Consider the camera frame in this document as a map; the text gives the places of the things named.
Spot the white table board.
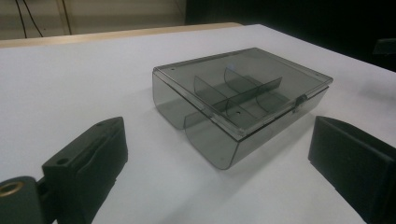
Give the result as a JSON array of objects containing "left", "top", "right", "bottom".
[{"left": 0, "top": 23, "right": 396, "bottom": 224}]

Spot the black wall cable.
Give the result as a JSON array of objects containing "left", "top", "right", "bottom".
[
  {"left": 14, "top": 0, "right": 28, "bottom": 39},
  {"left": 22, "top": 0, "right": 44, "bottom": 38}
]

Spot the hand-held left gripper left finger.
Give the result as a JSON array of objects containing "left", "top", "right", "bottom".
[{"left": 41, "top": 116, "right": 129, "bottom": 224}]

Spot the grey transparent compartment box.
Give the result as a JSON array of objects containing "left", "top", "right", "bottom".
[{"left": 151, "top": 47, "right": 334, "bottom": 171}]

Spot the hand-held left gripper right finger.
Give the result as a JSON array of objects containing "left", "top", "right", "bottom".
[{"left": 307, "top": 115, "right": 396, "bottom": 224}]

